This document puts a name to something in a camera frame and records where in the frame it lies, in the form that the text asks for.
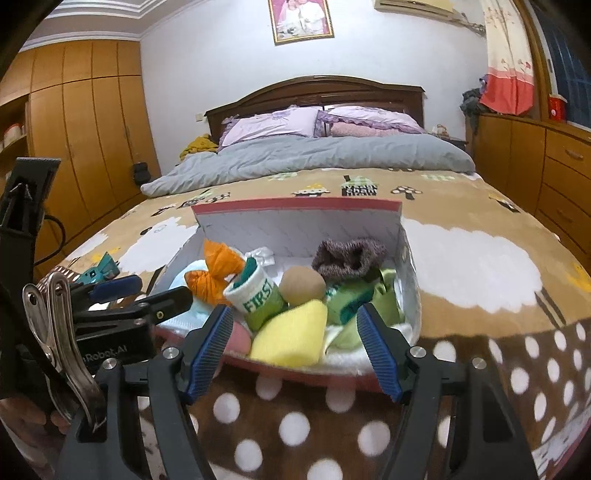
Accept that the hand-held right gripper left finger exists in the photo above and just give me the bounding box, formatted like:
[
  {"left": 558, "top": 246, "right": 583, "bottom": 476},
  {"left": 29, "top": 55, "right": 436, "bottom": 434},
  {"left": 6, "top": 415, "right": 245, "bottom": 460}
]
[{"left": 58, "top": 305, "right": 235, "bottom": 480}]

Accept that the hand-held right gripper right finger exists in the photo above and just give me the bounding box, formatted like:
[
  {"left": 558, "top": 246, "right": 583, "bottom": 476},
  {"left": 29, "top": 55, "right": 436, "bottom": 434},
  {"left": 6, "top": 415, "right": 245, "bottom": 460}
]
[{"left": 356, "top": 302, "right": 539, "bottom": 480}]

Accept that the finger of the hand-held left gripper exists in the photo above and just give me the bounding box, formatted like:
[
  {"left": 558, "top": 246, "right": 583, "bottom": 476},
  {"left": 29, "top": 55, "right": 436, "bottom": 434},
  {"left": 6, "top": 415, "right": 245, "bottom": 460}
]
[
  {"left": 74, "top": 286, "right": 194, "bottom": 326},
  {"left": 69, "top": 274, "right": 143, "bottom": 305}
]

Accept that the blue face mask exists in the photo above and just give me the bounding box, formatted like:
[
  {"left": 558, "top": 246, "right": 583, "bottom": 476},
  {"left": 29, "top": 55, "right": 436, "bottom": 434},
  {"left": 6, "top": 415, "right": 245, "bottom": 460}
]
[{"left": 159, "top": 261, "right": 218, "bottom": 333}]

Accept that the pink round pad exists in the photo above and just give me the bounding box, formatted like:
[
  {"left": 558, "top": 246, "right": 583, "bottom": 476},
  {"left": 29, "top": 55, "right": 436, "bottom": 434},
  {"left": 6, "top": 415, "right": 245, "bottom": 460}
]
[{"left": 224, "top": 320, "right": 252, "bottom": 355}]

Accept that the white towel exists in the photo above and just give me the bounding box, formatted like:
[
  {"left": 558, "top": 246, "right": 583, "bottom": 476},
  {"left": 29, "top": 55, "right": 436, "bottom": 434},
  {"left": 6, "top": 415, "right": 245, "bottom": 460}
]
[{"left": 323, "top": 322, "right": 419, "bottom": 370}]

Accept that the light green cloth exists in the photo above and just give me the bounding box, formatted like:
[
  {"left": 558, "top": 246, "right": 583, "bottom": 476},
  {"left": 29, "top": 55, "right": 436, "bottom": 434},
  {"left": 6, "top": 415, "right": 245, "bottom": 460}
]
[{"left": 332, "top": 270, "right": 402, "bottom": 352}]

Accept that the orange cloth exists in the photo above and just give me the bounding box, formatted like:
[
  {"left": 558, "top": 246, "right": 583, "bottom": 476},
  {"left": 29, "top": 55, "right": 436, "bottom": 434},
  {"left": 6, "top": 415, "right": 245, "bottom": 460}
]
[{"left": 185, "top": 239, "right": 246, "bottom": 306}]

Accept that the white green sock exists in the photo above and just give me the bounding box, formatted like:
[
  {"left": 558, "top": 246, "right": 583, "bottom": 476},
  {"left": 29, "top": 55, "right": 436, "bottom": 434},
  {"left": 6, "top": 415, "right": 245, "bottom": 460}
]
[{"left": 223, "top": 257, "right": 286, "bottom": 330}]

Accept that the yellow sponge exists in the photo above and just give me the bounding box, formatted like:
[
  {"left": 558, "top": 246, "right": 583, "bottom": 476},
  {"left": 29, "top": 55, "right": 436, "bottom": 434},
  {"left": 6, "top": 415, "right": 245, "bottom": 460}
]
[{"left": 249, "top": 299, "right": 328, "bottom": 367}]

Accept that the brown knitted sock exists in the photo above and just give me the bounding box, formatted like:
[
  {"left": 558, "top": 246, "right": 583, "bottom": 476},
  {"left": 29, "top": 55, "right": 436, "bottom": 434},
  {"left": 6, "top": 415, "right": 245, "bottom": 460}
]
[{"left": 311, "top": 237, "right": 387, "bottom": 280}]

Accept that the white plastic bag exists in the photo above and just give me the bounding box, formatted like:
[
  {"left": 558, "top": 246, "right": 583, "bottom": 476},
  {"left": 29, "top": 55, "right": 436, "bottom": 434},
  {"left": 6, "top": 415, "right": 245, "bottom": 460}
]
[{"left": 245, "top": 247, "right": 276, "bottom": 268}]

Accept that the red cardboard box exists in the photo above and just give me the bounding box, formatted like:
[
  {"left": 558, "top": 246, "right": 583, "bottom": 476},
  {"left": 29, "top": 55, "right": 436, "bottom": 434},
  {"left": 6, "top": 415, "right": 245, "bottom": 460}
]
[{"left": 150, "top": 198, "right": 423, "bottom": 393}]

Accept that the person's left hand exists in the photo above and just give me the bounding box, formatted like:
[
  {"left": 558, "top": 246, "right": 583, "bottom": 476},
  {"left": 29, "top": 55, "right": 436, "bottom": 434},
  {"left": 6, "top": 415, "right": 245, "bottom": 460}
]
[{"left": 0, "top": 397, "right": 70, "bottom": 438}]

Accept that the teal dinosaur toy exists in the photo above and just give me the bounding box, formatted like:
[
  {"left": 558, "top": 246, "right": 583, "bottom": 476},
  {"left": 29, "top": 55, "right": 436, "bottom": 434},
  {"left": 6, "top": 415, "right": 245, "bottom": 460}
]
[{"left": 76, "top": 251, "right": 122, "bottom": 284}]

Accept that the printed sheep blanket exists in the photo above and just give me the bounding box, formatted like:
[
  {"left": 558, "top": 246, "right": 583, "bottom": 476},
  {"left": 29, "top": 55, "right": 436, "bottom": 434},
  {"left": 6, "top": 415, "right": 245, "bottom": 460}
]
[{"left": 34, "top": 168, "right": 591, "bottom": 480}]

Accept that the wooden wardrobe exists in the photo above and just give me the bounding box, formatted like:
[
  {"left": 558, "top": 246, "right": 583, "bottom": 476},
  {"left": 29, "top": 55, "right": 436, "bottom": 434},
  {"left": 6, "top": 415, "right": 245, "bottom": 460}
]
[{"left": 0, "top": 39, "right": 162, "bottom": 268}]

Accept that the yellow cloth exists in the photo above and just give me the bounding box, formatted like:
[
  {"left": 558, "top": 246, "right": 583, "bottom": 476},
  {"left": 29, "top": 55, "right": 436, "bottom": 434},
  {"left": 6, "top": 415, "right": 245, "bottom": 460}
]
[{"left": 179, "top": 134, "right": 220, "bottom": 161}]

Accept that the grey duvet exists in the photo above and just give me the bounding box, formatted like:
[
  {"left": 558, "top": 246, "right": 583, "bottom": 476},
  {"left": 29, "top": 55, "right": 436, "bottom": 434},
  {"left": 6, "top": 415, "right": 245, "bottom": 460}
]
[{"left": 141, "top": 136, "right": 476, "bottom": 199}]

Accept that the pink folded blanket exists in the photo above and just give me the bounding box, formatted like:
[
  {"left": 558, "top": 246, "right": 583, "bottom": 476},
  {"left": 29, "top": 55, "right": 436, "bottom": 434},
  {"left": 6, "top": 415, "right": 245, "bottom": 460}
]
[{"left": 330, "top": 121, "right": 402, "bottom": 138}]

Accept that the lilac ruffled pillow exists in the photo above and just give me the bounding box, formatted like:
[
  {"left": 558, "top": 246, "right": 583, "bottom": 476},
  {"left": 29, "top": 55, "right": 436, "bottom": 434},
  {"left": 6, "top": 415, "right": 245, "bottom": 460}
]
[{"left": 318, "top": 105, "right": 426, "bottom": 137}]

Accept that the wooden drawer cabinet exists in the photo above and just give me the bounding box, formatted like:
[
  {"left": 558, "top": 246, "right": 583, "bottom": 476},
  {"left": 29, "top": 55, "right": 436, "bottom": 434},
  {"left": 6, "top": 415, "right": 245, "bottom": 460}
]
[{"left": 466, "top": 113, "right": 591, "bottom": 259}]

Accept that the dark wooden headboard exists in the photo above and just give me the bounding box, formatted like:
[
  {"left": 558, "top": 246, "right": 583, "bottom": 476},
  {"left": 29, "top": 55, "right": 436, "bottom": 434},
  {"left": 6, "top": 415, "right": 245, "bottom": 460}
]
[{"left": 204, "top": 76, "right": 426, "bottom": 139}]

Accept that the dark clothes pile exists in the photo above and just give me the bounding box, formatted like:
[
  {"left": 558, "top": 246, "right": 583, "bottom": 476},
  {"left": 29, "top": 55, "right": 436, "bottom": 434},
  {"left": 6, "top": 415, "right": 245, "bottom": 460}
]
[{"left": 460, "top": 76, "right": 490, "bottom": 134}]

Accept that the red container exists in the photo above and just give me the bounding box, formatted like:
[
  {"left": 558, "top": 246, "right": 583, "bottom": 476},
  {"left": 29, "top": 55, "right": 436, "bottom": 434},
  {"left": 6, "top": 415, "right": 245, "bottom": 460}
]
[{"left": 547, "top": 93, "right": 568, "bottom": 121}]

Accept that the floral curtain with red hem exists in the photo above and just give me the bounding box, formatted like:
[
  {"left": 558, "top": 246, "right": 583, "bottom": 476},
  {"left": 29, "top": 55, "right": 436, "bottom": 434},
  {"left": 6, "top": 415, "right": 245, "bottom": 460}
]
[{"left": 478, "top": 0, "right": 536, "bottom": 116}]

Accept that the window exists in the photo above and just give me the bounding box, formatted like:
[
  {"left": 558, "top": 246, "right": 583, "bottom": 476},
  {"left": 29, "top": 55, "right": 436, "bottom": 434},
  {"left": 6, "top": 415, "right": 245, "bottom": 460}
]
[{"left": 533, "top": 0, "right": 591, "bottom": 125}]

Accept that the black cable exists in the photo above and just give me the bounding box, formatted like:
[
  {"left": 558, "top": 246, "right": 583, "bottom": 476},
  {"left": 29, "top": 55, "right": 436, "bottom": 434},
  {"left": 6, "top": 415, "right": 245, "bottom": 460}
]
[{"left": 42, "top": 213, "right": 66, "bottom": 261}]

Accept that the framed wall picture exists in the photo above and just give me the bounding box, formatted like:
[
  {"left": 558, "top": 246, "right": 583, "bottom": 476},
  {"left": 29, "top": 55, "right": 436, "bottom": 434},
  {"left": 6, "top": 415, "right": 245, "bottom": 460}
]
[{"left": 268, "top": 0, "right": 334, "bottom": 46}]

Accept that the wall air conditioner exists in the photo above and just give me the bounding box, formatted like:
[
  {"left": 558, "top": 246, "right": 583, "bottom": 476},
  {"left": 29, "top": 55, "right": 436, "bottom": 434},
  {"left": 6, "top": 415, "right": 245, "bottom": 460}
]
[{"left": 373, "top": 0, "right": 455, "bottom": 19}]

